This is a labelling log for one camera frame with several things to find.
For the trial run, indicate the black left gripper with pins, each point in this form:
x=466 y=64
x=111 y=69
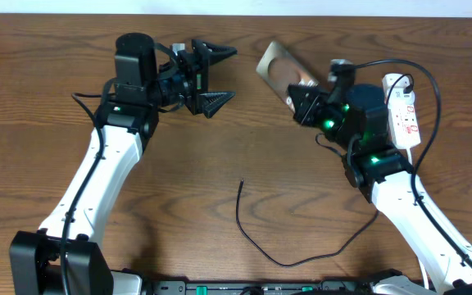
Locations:
x=200 y=75

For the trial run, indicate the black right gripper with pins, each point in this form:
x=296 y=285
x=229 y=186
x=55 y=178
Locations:
x=303 y=112

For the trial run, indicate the gold Galaxy smartphone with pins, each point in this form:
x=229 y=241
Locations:
x=278 y=68

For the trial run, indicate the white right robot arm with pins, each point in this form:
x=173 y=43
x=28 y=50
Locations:
x=364 y=119

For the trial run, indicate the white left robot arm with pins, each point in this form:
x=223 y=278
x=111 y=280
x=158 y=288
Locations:
x=64 y=255

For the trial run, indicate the black charger plug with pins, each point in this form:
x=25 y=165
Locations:
x=409 y=88

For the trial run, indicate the white power strip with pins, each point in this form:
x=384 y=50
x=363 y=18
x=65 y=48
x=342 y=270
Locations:
x=402 y=122

